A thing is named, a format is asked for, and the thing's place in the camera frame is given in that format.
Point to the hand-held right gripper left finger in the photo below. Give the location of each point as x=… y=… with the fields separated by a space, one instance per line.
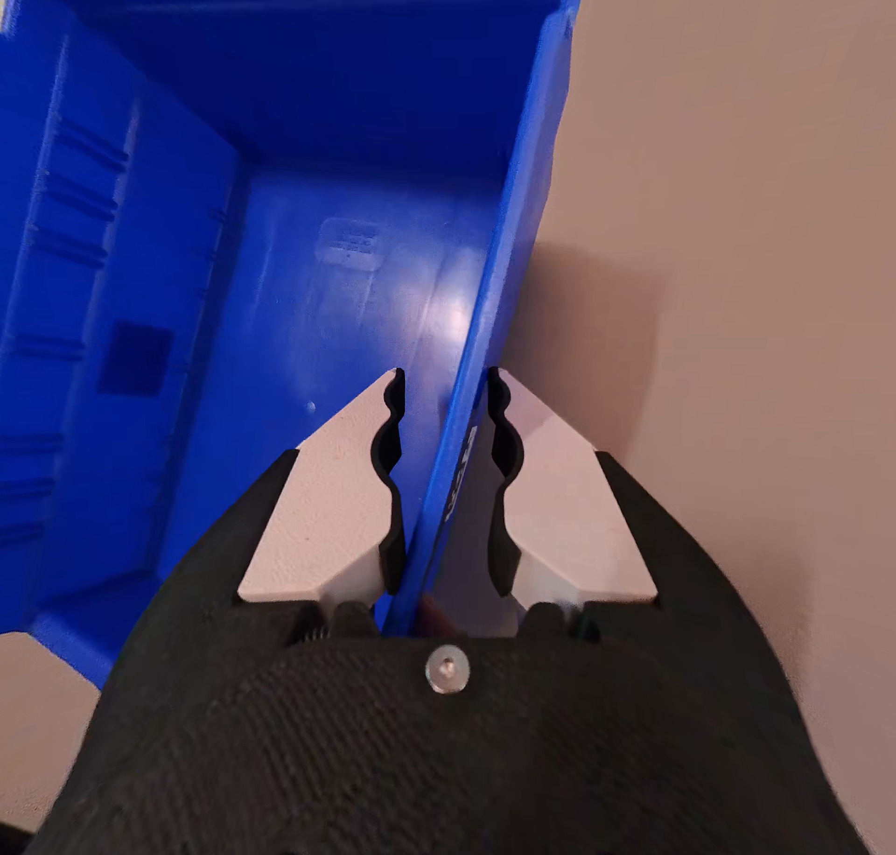
x=322 y=519

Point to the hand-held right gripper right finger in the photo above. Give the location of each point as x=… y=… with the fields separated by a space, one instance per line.
x=574 y=519

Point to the blue plastic bin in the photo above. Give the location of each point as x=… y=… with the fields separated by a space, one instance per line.
x=280 y=239

